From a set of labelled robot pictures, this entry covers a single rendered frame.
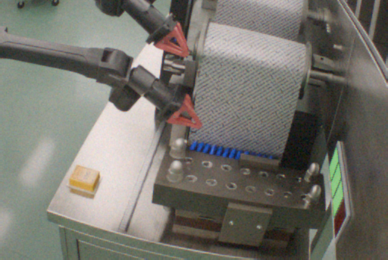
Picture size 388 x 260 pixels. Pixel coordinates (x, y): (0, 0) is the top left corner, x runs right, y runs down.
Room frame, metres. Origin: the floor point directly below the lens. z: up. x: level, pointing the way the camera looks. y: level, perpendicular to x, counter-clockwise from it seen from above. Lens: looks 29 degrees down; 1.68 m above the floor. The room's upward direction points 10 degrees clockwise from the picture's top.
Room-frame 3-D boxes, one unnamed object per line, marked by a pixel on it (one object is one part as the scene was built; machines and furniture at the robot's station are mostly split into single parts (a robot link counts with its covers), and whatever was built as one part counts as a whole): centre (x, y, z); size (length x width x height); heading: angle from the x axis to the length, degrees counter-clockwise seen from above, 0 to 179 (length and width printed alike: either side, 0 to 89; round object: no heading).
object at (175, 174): (0.89, 0.02, 1.05); 0.04 x 0.04 x 0.04
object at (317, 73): (1.10, -0.29, 1.25); 0.07 x 0.04 x 0.04; 86
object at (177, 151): (0.99, 0.02, 1.05); 0.04 x 0.04 x 0.04
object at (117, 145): (2.05, -0.09, 0.88); 2.52 x 0.66 x 0.04; 176
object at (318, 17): (1.35, -0.30, 1.33); 0.07 x 0.07 x 0.07; 86
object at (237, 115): (1.05, -0.11, 1.12); 0.23 x 0.01 x 0.18; 86
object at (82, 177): (0.97, 0.25, 0.91); 0.07 x 0.07 x 0.02; 86
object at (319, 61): (1.10, -0.29, 1.28); 0.06 x 0.05 x 0.02; 86
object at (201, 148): (1.03, -0.11, 1.03); 0.21 x 0.04 x 0.03; 86
